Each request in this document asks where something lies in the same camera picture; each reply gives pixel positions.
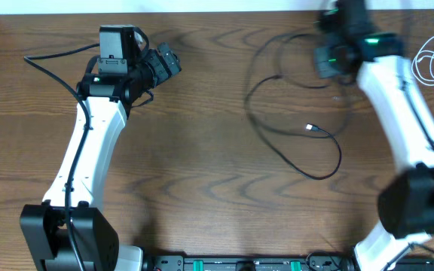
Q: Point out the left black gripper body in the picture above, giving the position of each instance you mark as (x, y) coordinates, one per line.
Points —
(152, 71)

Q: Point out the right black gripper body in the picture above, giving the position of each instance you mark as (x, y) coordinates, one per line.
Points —
(326, 62)

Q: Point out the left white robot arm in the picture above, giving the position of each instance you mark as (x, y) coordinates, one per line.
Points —
(67, 229)

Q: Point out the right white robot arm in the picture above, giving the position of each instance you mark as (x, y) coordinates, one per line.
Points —
(377, 63)

